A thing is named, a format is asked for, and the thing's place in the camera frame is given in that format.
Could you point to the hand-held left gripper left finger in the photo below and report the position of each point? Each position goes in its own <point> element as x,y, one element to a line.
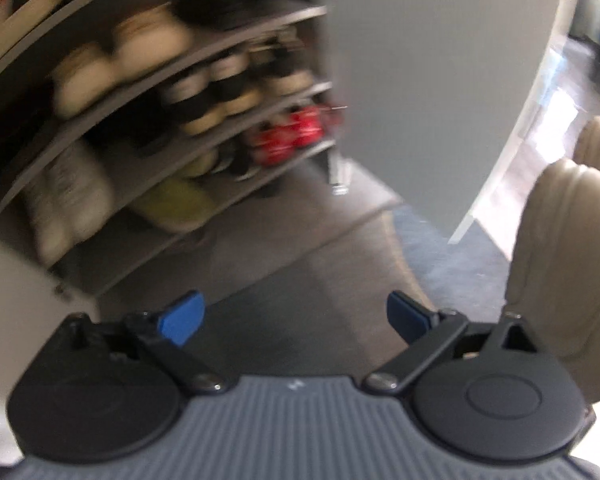
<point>182,316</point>

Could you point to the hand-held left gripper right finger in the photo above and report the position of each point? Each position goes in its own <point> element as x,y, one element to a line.
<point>409,316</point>

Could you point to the rows of assorted shelved shoes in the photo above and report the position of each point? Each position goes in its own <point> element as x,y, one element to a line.
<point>145,35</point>

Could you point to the wide grey shoe shelf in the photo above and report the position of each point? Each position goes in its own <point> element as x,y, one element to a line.
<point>130,255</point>

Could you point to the grey striped floor mat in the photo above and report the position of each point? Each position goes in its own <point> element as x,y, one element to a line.
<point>305,285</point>

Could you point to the white cabinet door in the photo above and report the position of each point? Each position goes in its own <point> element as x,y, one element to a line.
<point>20,335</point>
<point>430,85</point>

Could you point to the red sneaker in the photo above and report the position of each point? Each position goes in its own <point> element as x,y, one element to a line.
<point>272,145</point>
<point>307,127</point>

